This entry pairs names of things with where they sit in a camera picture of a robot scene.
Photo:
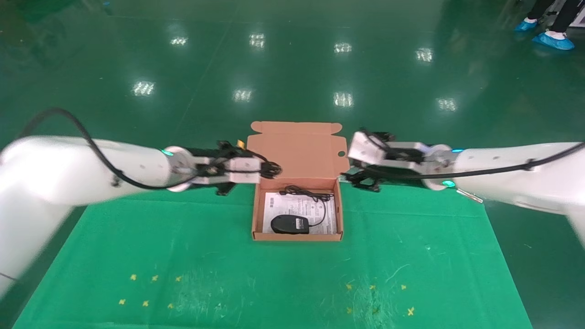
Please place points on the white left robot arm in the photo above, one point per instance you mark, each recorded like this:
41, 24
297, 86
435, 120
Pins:
68, 169

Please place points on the white printed instruction sheet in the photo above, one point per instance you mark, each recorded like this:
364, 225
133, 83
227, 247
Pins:
274, 203

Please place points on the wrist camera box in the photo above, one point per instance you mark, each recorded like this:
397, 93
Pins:
244, 171
365, 151

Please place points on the blue shoe cover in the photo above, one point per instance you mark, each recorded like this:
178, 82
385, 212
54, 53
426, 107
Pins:
525, 25
553, 42

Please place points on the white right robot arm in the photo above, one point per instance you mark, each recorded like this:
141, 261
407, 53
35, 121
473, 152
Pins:
512, 169

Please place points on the green table mat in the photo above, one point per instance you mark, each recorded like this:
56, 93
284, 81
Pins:
297, 274

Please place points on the person leg black trousers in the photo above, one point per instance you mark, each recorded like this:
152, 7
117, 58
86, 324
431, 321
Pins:
566, 14
540, 8

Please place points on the metal binder clip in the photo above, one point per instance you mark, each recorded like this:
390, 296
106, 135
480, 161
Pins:
470, 195

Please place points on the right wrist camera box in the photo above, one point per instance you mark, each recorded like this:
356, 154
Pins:
365, 151

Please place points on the orange cardboard box with lid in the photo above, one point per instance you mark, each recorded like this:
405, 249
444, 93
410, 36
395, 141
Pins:
297, 151

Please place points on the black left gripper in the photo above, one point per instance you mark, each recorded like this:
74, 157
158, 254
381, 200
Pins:
215, 151

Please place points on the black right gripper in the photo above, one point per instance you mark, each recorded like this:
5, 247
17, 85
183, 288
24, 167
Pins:
406, 160

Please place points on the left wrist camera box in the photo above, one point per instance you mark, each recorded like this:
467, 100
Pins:
244, 171

